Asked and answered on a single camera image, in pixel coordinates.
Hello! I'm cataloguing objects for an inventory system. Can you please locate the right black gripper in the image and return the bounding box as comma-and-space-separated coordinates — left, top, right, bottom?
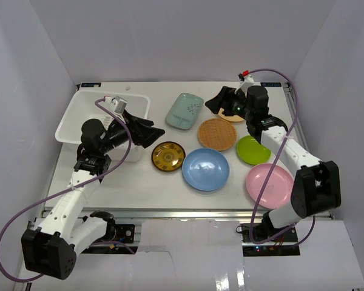
205, 87, 253, 121

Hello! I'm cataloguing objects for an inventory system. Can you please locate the teal rectangular ceramic plate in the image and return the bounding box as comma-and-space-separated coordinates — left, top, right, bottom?
165, 93, 204, 130

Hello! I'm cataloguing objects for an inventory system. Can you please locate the yellow brown patterned plate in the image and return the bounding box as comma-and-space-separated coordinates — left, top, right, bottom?
151, 141, 186, 172

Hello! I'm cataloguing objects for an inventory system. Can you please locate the blue round plate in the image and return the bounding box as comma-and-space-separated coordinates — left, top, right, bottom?
182, 148, 230, 192

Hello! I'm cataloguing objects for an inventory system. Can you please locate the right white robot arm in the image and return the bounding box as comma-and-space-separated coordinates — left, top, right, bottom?
205, 85, 342, 244

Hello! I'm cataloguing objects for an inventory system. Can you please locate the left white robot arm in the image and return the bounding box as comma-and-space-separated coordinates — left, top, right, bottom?
21, 112, 165, 279

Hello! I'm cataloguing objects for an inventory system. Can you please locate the white plastic bin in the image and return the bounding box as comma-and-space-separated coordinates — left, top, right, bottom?
55, 89, 150, 152

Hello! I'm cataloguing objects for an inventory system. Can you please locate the beige round plate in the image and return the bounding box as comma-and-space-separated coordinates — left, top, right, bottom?
218, 109, 245, 123

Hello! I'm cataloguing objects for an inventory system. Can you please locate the woven bamboo round plate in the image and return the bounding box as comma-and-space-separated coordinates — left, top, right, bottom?
198, 118, 237, 152

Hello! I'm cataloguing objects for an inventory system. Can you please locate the green round plate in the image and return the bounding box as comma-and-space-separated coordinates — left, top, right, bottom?
236, 135, 271, 166

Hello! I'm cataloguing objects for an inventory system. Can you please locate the pink round plate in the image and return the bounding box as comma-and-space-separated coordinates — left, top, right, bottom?
246, 163, 294, 209

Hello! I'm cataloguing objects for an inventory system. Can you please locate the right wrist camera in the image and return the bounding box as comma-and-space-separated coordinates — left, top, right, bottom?
238, 70, 255, 93

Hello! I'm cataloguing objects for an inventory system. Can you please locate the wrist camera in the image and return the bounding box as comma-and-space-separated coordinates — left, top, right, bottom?
238, 70, 255, 93
104, 96, 127, 115

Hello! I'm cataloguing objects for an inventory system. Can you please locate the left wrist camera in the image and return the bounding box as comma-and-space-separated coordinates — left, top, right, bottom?
104, 96, 127, 115

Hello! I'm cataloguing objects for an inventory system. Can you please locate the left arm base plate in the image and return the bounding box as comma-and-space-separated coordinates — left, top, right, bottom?
83, 224, 138, 255

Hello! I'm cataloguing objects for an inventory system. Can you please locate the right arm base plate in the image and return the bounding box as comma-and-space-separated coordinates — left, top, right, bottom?
235, 224, 300, 258

